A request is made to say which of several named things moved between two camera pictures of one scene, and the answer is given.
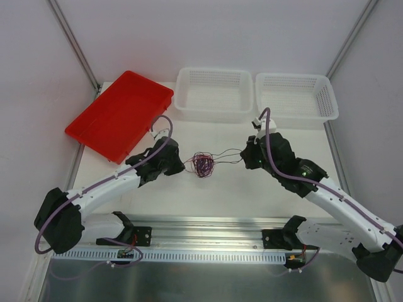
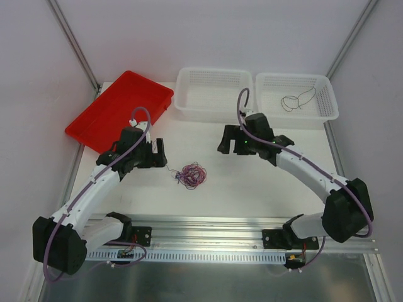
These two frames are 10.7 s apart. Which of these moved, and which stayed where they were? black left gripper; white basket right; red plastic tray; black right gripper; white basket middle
Moved: black left gripper; black right gripper
Stayed: white basket middle; white basket right; red plastic tray
